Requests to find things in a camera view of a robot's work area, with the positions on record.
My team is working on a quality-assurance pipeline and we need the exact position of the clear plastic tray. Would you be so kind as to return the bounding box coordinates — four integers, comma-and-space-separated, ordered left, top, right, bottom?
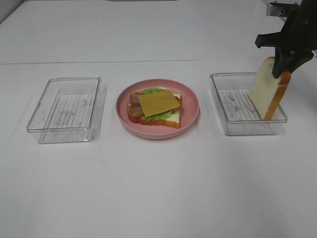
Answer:
210, 72, 288, 136
26, 76, 103, 144

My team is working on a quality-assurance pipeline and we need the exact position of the pink round plate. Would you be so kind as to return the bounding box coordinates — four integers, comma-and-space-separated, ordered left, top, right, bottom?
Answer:
116, 79, 200, 139

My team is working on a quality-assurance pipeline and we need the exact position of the yellow cheese slice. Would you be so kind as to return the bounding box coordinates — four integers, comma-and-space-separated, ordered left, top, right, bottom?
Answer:
138, 90, 180, 117

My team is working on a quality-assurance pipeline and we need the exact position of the bread slice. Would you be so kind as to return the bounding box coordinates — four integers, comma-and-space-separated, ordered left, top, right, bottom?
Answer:
248, 57, 291, 120
127, 104, 182, 128

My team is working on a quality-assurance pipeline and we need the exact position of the bacon strip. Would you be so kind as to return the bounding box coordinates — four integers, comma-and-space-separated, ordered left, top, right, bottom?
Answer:
128, 105, 144, 118
129, 92, 182, 106

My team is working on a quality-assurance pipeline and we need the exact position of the green lettuce leaf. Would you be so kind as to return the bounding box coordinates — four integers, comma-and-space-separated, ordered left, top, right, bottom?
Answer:
138, 87, 181, 121

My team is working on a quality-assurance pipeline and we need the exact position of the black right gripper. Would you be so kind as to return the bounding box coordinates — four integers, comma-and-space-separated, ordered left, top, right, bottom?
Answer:
255, 0, 317, 78

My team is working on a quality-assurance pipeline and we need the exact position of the clear left plastic tray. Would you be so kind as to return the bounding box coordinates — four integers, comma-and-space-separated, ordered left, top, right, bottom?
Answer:
26, 76, 103, 144

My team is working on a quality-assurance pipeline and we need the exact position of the clear right plastic tray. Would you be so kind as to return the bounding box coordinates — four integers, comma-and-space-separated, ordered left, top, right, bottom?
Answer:
210, 72, 288, 136

